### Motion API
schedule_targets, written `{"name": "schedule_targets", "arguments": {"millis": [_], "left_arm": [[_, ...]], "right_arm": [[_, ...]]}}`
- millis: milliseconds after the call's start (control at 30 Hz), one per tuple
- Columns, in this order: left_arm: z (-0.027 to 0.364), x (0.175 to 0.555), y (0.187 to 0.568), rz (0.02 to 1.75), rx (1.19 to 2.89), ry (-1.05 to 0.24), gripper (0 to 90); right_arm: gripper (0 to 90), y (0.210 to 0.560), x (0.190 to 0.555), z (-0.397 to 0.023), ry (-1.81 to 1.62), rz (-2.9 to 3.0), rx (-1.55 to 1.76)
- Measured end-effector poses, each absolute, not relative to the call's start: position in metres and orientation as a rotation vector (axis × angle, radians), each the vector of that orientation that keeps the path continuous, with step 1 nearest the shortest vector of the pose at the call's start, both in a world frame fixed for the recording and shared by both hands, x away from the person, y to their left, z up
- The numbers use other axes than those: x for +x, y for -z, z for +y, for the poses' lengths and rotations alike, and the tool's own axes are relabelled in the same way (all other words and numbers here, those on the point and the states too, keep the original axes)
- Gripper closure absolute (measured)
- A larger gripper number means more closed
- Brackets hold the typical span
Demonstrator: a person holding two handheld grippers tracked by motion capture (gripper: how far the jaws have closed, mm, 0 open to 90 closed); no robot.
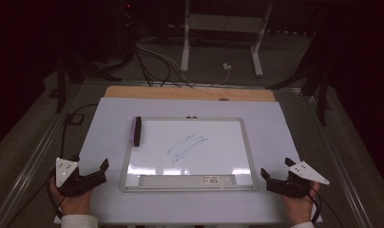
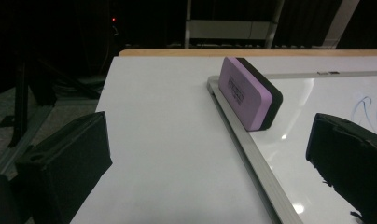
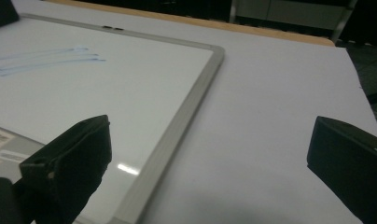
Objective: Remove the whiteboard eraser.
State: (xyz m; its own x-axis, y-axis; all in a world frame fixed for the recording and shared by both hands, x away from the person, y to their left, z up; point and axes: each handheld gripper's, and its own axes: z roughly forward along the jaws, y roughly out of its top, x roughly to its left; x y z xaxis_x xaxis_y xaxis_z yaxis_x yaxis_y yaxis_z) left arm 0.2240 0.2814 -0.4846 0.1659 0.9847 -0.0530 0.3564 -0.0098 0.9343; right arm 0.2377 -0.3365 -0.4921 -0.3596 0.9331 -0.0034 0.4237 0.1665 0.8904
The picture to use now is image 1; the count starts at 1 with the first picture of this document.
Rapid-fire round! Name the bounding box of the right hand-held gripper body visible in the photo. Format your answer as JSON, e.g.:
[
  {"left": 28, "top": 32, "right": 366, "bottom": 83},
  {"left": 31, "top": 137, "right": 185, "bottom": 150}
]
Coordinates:
[{"left": 265, "top": 161, "right": 331, "bottom": 200}]

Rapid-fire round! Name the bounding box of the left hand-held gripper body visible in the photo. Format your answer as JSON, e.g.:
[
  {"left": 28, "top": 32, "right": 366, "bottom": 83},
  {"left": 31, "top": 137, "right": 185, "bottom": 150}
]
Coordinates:
[{"left": 55, "top": 157, "right": 107, "bottom": 198}]

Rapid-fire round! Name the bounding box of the purple whiteboard eraser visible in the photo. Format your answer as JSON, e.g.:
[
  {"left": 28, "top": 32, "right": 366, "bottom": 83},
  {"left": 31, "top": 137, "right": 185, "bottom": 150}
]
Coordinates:
[{"left": 129, "top": 116, "right": 143, "bottom": 147}]

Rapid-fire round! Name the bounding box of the silver framed whiteboard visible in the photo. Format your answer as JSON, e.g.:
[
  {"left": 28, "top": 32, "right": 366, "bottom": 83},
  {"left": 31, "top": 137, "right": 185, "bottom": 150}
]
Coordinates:
[{"left": 118, "top": 117, "right": 259, "bottom": 194}]

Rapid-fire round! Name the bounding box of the person's left hand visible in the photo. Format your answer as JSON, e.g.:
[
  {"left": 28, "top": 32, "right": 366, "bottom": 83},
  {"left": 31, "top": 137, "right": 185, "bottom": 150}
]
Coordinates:
[{"left": 49, "top": 185, "right": 93, "bottom": 218}]

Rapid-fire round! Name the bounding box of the person's right hand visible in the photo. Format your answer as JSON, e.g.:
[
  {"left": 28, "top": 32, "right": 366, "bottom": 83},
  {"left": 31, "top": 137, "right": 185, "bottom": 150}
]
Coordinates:
[{"left": 280, "top": 180, "right": 321, "bottom": 226}]

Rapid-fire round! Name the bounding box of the black stand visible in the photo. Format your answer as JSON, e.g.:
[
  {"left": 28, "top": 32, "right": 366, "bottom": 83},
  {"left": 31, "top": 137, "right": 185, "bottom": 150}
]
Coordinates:
[
  {"left": 265, "top": 63, "right": 333, "bottom": 126},
  {"left": 55, "top": 53, "right": 122, "bottom": 114}
]

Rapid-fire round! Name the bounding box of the dark equipment rack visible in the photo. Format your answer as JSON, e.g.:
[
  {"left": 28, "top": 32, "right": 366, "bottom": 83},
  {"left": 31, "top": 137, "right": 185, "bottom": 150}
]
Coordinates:
[{"left": 112, "top": 0, "right": 141, "bottom": 66}]

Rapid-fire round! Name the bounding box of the white metal stand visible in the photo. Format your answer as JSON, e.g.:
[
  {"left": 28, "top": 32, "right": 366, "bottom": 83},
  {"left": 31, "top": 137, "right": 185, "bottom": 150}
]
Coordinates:
[{"left": 180, "top": 0, "right": 274, "bottom": 78}]

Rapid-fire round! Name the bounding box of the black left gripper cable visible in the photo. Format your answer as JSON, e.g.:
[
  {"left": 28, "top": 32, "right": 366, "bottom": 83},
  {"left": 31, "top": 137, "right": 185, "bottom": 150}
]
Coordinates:
[{"left": 47, "top": 103, "right": 99, "bottom": 221}]

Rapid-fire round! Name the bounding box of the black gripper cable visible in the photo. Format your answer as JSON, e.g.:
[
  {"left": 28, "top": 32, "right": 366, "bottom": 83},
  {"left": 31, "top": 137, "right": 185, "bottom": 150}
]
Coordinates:
[
  {"left": 47, "top": 103, "right": 99, "bottom": 221},
  {"left": 307, "top": 186, "right": 344, "bottom": 228}
]

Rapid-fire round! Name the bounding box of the white whiteboard with grey frame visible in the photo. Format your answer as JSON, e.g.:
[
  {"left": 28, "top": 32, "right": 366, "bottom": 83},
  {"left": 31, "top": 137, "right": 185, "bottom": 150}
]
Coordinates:
[{"left": 53, "top": 96, "right": 323, "bottom": 226}]

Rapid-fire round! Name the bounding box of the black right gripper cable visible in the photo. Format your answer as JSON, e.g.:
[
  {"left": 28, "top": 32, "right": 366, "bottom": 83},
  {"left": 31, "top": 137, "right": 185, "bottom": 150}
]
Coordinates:
[{"left": 307, "top": 186, "right": 344, "bottom": 228}]

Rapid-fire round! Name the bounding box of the aluminium frame rail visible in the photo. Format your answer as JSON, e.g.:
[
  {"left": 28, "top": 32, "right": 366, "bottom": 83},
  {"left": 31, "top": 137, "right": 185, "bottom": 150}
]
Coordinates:
[
  {"left": 302, "top": 94, "right": 374, "bottom": 228},
  {"left": 0, "top": 85, "right": 84, "bottom": 228}
]

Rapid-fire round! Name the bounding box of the black floor cable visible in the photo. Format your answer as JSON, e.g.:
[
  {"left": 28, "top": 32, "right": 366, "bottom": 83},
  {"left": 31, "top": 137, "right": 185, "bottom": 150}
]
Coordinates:
[{"left": 134, "top": 47, "right": 194, "bottom": 88}]

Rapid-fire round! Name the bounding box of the white floor cable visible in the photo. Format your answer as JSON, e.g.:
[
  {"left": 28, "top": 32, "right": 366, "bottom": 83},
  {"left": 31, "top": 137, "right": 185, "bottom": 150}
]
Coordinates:
[{"left": 136, "top": 42, "right": 232, "bottom": 87}]

